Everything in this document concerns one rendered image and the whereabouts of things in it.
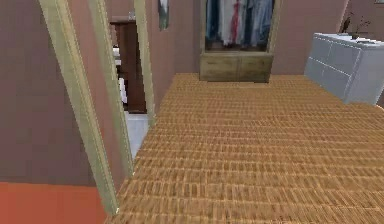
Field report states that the wooden wardrobe with clothes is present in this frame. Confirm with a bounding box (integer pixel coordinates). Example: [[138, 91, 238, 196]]
[[199, 0, 283, 84]]

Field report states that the dark brown wooden cabinet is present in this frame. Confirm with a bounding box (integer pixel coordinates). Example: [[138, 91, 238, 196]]
[[109, 16, 148, 114]]

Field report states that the white chest of drawers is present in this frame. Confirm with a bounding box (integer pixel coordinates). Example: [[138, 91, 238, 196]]
[[303, 32, 384, 106]]

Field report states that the dark house plant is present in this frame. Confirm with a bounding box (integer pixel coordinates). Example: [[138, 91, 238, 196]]
[[339, 11, 372, 40]]

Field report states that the beige door frame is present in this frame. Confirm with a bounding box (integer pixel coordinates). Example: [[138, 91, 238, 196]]
[[87, 0, 157, 179]]

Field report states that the framed wall picture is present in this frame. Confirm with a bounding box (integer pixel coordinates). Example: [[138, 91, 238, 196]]
[[157, 0, 170, 32]]

